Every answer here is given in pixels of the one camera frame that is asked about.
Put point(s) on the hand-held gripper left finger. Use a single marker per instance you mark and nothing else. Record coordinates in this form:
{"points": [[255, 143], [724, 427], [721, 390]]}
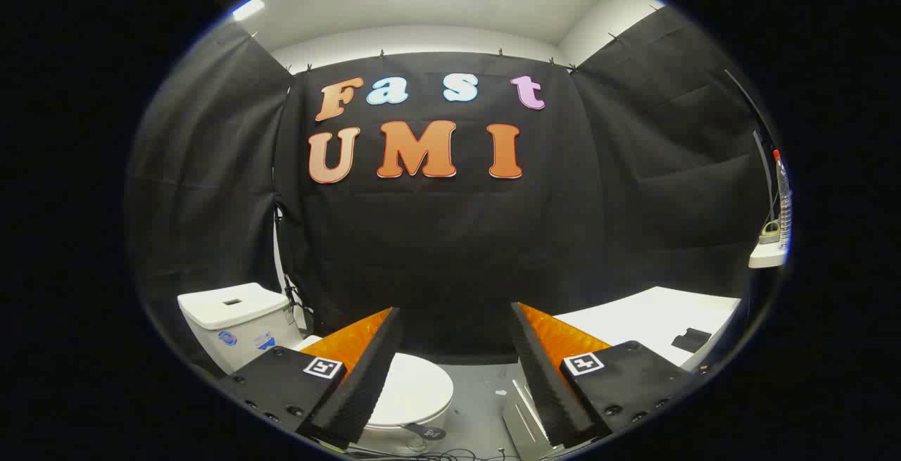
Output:
{"points": [[366, 376]]}

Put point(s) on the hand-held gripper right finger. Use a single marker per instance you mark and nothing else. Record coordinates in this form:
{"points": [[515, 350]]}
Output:
{"points": [[545, 376]]}

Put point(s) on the white toilet lid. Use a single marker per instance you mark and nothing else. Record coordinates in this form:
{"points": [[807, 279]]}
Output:
{"points": [[415, 390]]}

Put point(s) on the dark lid pull tag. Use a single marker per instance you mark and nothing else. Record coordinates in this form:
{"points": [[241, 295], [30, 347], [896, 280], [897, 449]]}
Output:
{"points": [[426, 432]]}

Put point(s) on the white toilet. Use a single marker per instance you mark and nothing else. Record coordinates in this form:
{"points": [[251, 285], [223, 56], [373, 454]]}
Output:
{"points": [[225, 306]]}

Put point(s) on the white drawer cabinet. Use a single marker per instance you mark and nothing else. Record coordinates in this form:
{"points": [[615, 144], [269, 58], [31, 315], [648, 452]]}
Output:
{"points": [[647, 320]]}

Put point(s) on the black object on cabinet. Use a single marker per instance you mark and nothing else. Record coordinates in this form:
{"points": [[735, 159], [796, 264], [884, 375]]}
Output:
{"points": [[691, 340]]}

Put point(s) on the black backdrop cloth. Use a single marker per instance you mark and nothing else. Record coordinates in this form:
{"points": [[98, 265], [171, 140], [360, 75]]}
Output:
{"points": [[450, 250]]}

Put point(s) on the clear bottle with red cap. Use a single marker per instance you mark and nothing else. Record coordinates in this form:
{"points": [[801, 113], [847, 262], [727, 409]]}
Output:
{"points": [[783, 200]]}

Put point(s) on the small ceiling light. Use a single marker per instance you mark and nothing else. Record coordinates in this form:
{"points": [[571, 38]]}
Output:
{"points": [[248, 8]]}

